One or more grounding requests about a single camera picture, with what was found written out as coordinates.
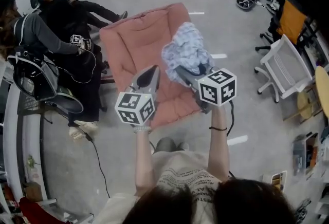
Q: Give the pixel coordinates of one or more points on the person's right forearm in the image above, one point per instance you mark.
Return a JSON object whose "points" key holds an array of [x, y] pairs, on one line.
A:
{"points": [[218, 151]]}

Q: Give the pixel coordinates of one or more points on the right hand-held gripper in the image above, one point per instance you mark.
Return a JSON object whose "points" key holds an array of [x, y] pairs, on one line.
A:
{"points": [[218, 86]]}

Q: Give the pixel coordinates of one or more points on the round wooden table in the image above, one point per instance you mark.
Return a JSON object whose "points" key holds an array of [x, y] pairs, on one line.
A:
{"points": [[323, 84]]}

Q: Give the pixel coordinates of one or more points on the person's cream printed shirt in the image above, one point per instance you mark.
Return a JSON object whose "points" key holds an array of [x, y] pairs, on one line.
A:
{"points": [[180, 164]]}

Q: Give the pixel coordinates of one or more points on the white open box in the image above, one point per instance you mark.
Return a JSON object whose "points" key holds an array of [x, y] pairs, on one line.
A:
{"points": [[278, 182]]}

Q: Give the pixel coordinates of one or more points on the clear plastic storage box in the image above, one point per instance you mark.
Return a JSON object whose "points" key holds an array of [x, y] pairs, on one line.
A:
{"points": [[299, 156]]}

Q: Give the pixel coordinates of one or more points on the red cloth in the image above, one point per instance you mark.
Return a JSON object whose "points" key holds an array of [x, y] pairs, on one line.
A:
{"points": [[33, 210]]}

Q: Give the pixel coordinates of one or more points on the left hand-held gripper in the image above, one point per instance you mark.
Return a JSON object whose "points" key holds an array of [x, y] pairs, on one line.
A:
{"points": [[132, 107]]}

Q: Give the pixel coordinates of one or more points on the black chair with orange cushion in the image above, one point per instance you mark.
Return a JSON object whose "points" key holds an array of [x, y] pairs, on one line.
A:
{"points": [[290, 18]]}

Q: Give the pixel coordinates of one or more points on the pink folding lounge chair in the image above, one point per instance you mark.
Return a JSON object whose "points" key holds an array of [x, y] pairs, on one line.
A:
{"points": [[136, 45]]}

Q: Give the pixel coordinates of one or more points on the black mesh table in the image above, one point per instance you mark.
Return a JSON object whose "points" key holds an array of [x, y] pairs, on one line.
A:
{"points": [[28, 103]]}

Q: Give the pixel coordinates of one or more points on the white curved counter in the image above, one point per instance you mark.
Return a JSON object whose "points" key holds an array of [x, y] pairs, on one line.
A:
{"points": [[11, 140]]}

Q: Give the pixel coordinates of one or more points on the small green plant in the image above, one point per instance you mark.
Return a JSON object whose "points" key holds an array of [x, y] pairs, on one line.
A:
{"points": [[32, 162]]}

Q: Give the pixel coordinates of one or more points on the white office chair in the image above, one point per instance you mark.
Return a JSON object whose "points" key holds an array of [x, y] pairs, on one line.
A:
{"points": [[285, 63]]}

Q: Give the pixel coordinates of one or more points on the light blue cloth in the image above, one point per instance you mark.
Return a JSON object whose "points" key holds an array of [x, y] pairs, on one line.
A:
{"points": [[187, 43]]}

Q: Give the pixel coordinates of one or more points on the person's left forearm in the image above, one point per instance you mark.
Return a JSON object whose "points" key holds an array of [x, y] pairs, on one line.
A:
{"points": [[144, 164]]}

